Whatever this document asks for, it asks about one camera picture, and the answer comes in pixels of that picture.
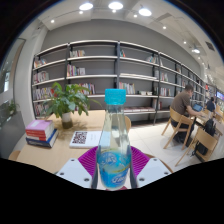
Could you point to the pink book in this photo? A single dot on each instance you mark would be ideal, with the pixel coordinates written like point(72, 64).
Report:
point(39, 125)

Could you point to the round ceiling lights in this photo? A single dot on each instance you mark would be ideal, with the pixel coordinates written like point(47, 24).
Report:
point(115, 5)

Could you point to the red book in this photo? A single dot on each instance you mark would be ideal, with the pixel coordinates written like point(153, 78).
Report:
point(40, 135)

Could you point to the clear bottle with blue cap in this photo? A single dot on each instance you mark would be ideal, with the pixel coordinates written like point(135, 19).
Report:
point(114, 133)

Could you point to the black backpack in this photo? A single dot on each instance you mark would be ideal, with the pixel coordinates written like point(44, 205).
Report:
point(209, 127)

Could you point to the black bag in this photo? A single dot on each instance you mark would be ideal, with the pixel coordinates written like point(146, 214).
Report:
point(200, 149)

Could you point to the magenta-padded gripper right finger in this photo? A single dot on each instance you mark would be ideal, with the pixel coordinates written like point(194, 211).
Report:
point(153, 171)

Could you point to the open laptop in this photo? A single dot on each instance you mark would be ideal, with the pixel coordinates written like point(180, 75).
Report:
point(197, 107)

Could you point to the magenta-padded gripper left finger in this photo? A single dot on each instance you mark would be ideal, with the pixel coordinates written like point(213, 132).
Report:
point(73, 171)

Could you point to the round-backed wooden chair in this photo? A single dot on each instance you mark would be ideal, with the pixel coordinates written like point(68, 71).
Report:
point(128, 124)
point(14, 155)

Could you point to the wooden frame chair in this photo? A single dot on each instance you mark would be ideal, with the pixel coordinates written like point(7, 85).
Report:
point(175, 116)
point(206, 140)

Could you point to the grey bookshelf unit with books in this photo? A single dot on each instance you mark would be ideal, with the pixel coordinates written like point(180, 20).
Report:
point(93, 66)

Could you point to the green potted plant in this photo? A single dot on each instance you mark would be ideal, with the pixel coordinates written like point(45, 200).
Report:
point(66, 101)

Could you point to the blue book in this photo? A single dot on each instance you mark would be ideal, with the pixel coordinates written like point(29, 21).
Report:
point(41, 142)

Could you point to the person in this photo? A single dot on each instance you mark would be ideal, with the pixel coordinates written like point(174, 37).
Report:
point(210, 106)
point(181, 103)

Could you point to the small potted floor plant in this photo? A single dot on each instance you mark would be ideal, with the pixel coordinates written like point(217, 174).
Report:
point(12, 107)

